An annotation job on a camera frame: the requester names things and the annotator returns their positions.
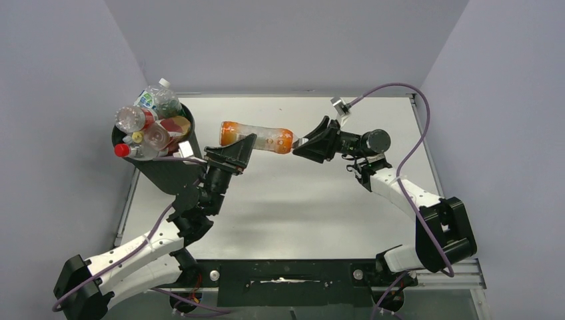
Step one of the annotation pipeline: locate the clear bottle dark green label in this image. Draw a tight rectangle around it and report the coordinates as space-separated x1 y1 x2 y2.
154 89 183 119

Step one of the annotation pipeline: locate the orange drink bottle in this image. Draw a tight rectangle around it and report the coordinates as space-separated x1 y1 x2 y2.
219 121 300 155

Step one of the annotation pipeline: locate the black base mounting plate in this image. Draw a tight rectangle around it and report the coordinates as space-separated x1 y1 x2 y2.
153 259 418 309

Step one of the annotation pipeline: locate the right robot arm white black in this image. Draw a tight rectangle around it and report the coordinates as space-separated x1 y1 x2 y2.
292 116 477 285

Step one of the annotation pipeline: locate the clear bottle blue green label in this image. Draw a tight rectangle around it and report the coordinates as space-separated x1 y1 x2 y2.
133 78 175 109

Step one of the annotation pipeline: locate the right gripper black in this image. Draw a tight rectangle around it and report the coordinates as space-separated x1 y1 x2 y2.
292 117 368 163

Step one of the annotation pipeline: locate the black ribbed plastic bin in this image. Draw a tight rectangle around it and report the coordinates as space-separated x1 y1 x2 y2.
124 103 203 195

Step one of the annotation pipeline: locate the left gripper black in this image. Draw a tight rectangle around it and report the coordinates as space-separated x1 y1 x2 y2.
202 134 257 215

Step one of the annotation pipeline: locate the red gold label bottle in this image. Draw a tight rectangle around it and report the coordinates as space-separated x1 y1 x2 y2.
143 116 192 150

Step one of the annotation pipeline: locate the clear bottle red blue label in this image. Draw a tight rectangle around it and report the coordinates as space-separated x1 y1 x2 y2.
115 105 159 133

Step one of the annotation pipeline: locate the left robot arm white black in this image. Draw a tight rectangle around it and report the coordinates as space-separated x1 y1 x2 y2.
52 134 257 319

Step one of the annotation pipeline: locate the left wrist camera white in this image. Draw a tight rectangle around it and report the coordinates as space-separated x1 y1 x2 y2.
173 141 200 164

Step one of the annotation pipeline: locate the yellow juice bottle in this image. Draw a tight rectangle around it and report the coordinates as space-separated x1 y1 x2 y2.
131 131 144 144

